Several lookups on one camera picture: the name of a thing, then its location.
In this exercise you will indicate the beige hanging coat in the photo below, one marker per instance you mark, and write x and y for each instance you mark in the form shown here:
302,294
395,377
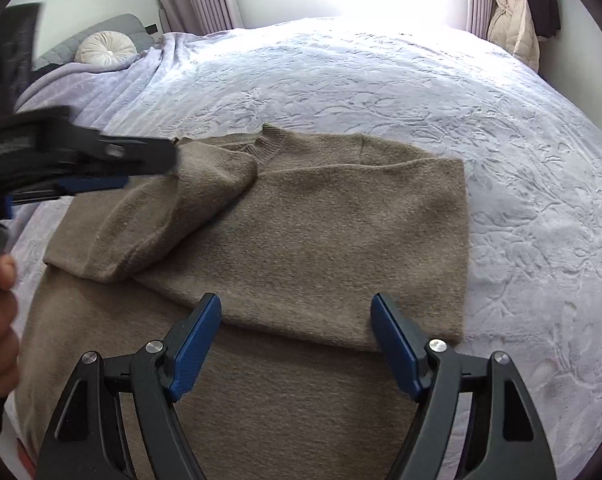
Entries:
513,30

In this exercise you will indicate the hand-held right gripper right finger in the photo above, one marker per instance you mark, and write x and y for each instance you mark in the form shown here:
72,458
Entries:
393,345

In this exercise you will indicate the round white cushion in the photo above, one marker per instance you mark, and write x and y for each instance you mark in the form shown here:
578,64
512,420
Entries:
106,49

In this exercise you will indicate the grey padded headboard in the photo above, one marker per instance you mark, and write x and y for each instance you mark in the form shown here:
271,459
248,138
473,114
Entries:
126,27

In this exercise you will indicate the dark hanging clothing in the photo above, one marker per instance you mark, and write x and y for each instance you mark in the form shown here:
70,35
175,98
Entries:
541,0

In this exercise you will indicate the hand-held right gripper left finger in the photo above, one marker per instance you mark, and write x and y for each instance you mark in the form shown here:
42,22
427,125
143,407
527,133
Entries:
198,345

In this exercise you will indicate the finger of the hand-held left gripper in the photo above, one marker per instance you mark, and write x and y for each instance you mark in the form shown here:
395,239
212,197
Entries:
91,184
116,152

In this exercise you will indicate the pale lavender embossed blanket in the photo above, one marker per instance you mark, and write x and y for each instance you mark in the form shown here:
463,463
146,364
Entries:
431,100

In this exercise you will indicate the brown knit sweater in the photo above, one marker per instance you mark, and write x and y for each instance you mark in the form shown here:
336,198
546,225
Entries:
306,240

